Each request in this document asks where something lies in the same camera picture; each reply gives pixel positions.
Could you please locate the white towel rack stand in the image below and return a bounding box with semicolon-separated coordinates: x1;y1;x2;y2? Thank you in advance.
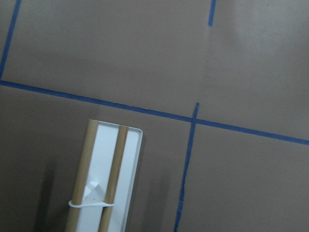
65;119;143;232

